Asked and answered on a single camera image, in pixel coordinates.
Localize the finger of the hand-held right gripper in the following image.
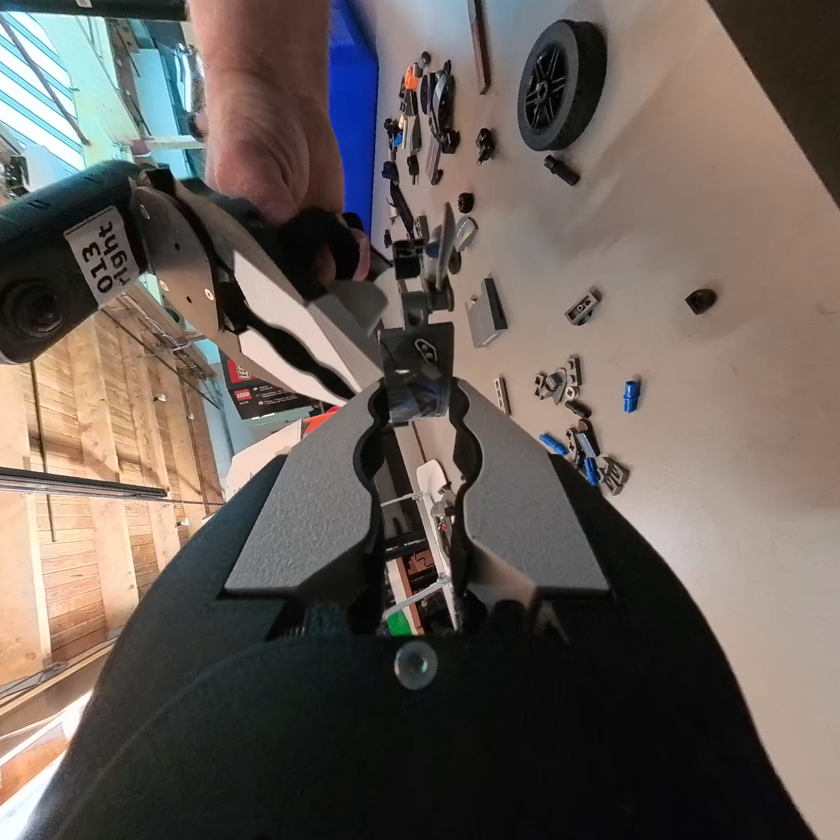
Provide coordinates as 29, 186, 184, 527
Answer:
218, 327, 357, 404
226, 252, 389, 398

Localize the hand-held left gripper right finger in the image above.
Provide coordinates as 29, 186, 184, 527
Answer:
453, 379, 611, 643

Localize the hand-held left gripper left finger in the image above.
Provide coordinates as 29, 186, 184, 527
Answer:
224, 382, 387, 635

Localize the dark grey lego fender assembly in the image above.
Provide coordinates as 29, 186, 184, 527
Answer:
377, 202, 463, 429

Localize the grey lego car model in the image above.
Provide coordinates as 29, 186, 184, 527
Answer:
429, 487, 458, 573

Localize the person's right forearm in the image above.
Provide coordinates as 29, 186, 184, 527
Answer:
187, 0, 342, 122

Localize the black lego set box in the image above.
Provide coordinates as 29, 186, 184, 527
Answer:
220, 351, 315, 422

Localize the lego instruction booklet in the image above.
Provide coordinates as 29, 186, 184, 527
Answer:
225, 420, 309, 501

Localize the cluster of small lego connectors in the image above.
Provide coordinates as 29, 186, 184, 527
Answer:
563, 419, 632, 495

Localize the grey lego panel assembly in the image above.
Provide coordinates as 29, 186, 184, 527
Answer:
465, 276, 510, 349

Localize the grey lego slope brick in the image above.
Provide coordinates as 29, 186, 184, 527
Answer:
564, 286, 604, 326

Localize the black lego wheel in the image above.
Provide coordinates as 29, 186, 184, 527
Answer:
516, 20, 609, 154

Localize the person's right hand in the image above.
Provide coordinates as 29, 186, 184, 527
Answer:
205, 110, 373, 285

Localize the blue plastic bin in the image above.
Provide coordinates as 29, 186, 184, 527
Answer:
327, 0, 382, 238

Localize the grey tile with orange stripe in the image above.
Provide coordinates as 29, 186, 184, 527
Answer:
467, 0, 494, 97

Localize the black metal rail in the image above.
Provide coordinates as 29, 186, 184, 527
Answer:
0, 466, 169, 501

